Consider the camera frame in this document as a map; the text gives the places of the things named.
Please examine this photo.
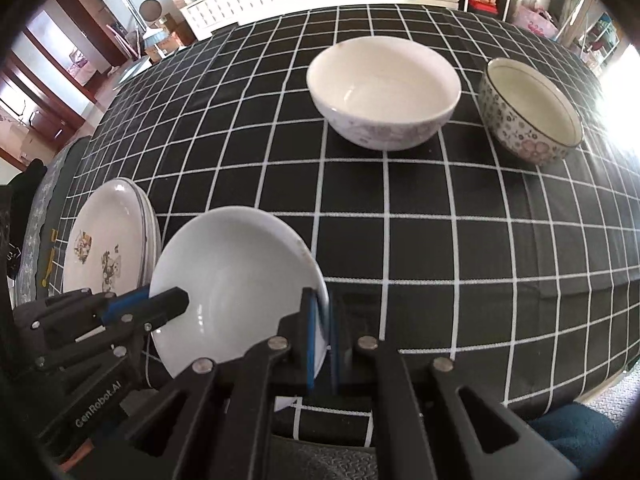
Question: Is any dark teal cloth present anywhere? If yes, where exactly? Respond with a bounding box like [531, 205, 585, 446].
[530, 402, 618, 471]

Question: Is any white bowl with pale flowers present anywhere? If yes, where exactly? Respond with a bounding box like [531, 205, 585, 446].
[306, 36, 462, 152]

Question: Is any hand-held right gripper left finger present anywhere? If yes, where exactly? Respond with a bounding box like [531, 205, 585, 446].
[70, 288, 317, 480]

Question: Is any white plate with animal print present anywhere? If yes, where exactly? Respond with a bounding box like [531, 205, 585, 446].
[62, 177, 151, 295]

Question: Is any white bowl with red emblem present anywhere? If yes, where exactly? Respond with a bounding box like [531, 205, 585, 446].
[149, 206, 331, 380]

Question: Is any grey embroidered sofa cover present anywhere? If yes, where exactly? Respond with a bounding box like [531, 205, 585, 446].
[20, 136, 93, 301]

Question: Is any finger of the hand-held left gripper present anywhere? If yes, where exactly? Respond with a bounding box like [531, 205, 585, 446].
[35, 287, 190, 368]
[15, 286, 152, 342]

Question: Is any floral patterned bowl dark rim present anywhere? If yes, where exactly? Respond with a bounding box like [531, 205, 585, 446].
[478, 57, 585, 165]

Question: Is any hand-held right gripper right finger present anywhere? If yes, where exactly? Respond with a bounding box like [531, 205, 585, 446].
[329, 290, 581, 480]

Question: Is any black checkered tablecloth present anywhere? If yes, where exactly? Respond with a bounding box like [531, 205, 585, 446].
[37, 4, 640, 448]

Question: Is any white plate with pink flowers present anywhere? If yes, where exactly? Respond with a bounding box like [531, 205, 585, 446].
[117, 178, 156, 286]

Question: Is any pink bag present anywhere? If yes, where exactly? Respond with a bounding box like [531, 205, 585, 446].
[512, 4, 560, 40]

